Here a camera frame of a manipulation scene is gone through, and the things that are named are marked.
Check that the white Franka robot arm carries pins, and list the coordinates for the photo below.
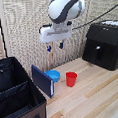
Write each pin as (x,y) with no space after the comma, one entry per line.
(63,8)

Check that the red plastic cup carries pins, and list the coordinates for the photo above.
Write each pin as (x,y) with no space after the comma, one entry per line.
(71,79)

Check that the black fabric storage box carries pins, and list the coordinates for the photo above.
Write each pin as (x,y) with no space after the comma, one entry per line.
(15,94)

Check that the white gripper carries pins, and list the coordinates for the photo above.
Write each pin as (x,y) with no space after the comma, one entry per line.
(55,32)

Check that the blue plastic bowl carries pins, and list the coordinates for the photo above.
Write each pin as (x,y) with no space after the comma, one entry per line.
(54,75)

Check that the beige woven folding screen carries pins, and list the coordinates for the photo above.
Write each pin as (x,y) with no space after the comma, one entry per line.
(23,30)

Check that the black air fryer housing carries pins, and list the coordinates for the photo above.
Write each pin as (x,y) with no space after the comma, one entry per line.
(105,33)

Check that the dark blue book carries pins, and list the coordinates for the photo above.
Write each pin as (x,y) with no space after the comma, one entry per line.
(42,80)

